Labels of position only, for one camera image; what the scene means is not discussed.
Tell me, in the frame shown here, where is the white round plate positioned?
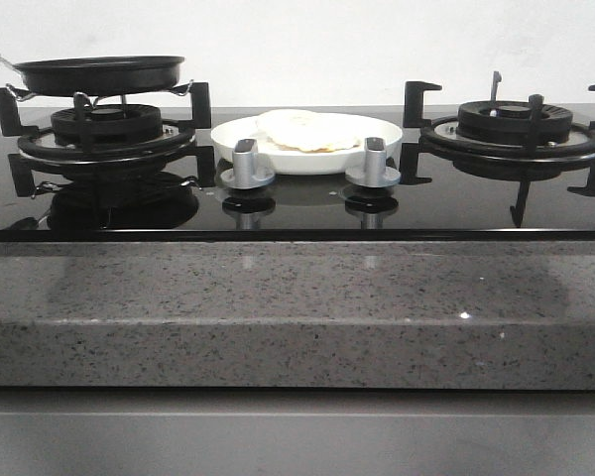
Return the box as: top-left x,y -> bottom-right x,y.
211,113 -> 403,175

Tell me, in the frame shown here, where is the fried egg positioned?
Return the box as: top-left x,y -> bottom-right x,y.
256,109 -> 360,153

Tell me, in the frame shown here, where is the black frying pan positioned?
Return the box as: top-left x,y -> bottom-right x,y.
0,54 -> 184,97

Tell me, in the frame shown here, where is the left silver stove knob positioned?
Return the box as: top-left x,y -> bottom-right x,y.
220,139 -> 276,190

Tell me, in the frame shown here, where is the silver stove knob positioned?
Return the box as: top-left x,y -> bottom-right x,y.
220,139 -> 276,190
345,137 -> 401,188

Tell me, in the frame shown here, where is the right silver stove knob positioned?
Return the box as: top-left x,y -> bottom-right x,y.
345,137 -> 401,188

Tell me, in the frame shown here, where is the black glass gas hob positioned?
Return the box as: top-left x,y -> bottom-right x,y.
0,130 -> 595,242

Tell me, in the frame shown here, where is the right black pan support grate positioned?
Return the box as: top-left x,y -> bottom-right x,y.
399,72 -> 595,226

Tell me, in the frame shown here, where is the black pan support grate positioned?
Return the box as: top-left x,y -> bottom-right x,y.
0,82 -> 212,197
399,72 -> 595,226

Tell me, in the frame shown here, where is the left black gas burner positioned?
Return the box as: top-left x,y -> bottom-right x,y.
51,104 -> 163,146

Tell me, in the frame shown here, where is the black gas burner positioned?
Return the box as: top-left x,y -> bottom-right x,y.
456,101 -> 573,145
51,104 -> 163,146

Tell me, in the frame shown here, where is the right black gas burner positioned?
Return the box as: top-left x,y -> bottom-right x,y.
456,101 -> 573,145

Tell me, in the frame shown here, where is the left black pan support grate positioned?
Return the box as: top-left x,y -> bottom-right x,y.
0,82 -> 212,197

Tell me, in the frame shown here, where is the chrome wire pan trivet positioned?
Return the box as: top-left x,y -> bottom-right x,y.
0,80 -> 199,105

